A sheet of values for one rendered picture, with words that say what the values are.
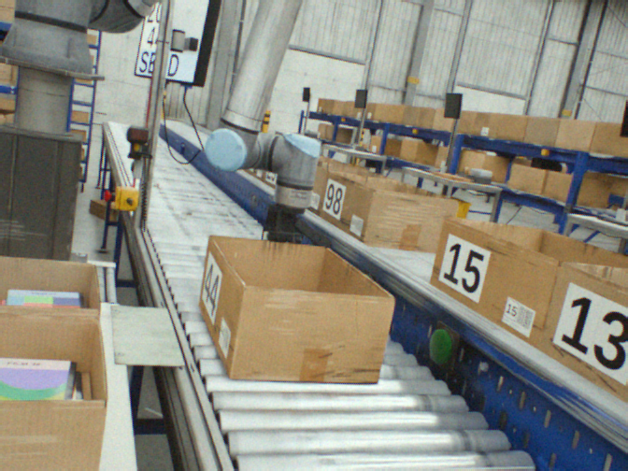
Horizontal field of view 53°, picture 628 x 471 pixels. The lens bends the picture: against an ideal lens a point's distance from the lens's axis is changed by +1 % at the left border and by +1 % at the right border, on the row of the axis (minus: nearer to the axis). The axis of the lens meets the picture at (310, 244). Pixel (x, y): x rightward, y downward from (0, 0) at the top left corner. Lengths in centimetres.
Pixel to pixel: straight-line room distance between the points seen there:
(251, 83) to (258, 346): 56
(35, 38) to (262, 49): 48
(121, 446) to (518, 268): 77
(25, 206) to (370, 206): 91
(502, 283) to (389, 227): 65
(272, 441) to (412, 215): 107
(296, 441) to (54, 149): 87
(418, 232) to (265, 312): 91
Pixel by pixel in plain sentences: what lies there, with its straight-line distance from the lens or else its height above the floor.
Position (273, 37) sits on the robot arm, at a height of 136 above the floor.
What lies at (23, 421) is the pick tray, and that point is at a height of 82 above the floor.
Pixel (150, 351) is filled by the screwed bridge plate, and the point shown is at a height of 75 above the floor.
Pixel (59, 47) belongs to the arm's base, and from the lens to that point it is 151.
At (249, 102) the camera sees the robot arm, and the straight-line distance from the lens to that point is 136.
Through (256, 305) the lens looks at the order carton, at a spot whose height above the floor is 89.
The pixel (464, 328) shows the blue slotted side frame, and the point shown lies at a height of 87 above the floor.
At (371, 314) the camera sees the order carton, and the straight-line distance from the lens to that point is 117.
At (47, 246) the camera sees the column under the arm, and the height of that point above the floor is 83.
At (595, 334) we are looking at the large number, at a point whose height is 96.
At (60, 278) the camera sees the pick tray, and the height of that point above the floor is 81.
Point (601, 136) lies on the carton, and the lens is 776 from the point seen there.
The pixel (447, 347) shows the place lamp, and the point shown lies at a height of 82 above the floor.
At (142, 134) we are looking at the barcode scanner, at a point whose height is 107.
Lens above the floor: 122
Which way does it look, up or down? 11 degrees down
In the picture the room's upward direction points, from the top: 10 degrees clockwise
